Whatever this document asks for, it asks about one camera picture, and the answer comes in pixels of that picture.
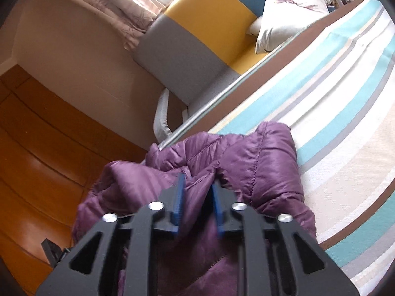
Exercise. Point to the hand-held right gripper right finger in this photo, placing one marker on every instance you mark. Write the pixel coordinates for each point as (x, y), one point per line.
(218, 209)

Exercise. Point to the wooden wardrobe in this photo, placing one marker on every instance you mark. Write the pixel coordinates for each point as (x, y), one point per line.
(46, 160)

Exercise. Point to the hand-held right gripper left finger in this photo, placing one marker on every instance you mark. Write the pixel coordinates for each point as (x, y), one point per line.
(177, 203)

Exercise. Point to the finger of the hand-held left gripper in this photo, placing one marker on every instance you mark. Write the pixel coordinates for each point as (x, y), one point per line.
(51, 250)

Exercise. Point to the grey yellow blue headboard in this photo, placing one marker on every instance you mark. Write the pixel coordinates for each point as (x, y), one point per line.
(191, 58)

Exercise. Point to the striped bed blanket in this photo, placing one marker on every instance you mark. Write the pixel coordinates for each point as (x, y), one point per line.
(339, 114)

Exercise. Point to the pink patterned curtain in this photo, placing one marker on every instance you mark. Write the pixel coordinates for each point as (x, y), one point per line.
(101, 3)

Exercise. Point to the purple puffer jacket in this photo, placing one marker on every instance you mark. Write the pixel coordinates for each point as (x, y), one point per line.
(253, 166)

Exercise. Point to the white printed pillow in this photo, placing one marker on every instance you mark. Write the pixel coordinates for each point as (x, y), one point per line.
(287, 15)

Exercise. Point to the grey white padded strip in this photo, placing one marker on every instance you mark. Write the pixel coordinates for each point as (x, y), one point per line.
(162, 120)

